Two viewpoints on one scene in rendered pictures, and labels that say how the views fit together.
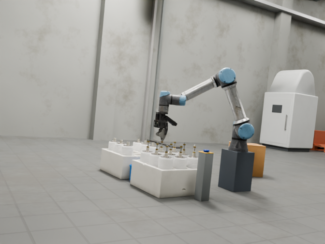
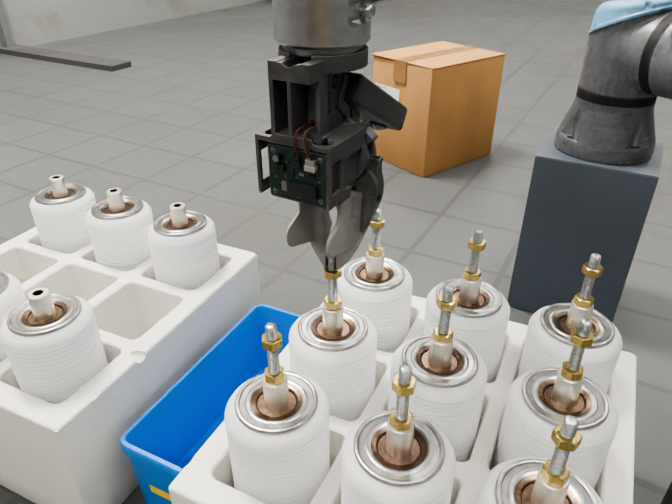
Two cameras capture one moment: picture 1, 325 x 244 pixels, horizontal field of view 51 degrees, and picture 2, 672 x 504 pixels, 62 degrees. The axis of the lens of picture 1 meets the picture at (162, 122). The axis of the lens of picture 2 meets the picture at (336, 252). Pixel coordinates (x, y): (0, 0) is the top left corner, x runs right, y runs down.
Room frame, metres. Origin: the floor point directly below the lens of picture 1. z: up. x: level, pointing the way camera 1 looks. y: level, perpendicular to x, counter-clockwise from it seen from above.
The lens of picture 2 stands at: (2.09, 0.22, 0.63)
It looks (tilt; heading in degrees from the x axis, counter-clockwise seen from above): 31 degrees down; 330
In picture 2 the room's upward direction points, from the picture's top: straight up
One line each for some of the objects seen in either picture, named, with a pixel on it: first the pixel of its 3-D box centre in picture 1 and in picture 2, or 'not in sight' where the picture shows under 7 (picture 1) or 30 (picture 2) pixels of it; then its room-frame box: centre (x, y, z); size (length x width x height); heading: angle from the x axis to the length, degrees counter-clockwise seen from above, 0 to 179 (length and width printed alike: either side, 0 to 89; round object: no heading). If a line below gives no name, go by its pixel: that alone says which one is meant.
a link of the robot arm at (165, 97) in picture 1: (165, 98); not in sight; (2.49, 0.00, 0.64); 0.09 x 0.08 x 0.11; 91
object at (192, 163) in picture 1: (192, 170); (559, 386); (2.37, -0.24, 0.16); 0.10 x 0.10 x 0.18
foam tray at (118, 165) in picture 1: (131, 162); (82, 336); (2.85, 0.22, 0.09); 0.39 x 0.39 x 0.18; 35
